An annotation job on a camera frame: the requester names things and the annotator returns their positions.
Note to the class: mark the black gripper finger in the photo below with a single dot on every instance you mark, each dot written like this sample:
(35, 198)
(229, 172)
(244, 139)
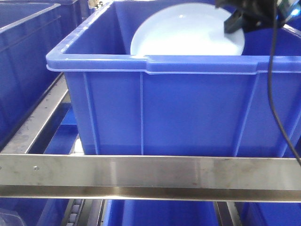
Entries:
(234, 22)
(251, 25)

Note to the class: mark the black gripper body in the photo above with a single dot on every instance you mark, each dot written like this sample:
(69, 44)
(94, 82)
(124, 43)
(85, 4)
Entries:
(262, 10)

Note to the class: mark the light blue plate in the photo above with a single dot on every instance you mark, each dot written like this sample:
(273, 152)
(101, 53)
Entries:
(189, 29)

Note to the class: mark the blue crate lower shelf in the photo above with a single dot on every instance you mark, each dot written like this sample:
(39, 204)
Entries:
(159, 213)

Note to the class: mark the blue plastic crate centre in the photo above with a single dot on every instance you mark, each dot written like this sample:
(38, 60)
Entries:
(165, 105)

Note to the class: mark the blue plastic crate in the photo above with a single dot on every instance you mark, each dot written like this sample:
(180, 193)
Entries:
(165, 105)
(29, 29)

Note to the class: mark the blue plastic crate left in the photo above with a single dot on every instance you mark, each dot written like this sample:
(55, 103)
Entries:
(29, 29)

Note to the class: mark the stainless steel shelf rail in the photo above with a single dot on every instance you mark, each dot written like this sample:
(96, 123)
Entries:
(191, 178)

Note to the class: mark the steel side rail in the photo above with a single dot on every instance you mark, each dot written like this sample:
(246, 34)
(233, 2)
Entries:
(36, 132)

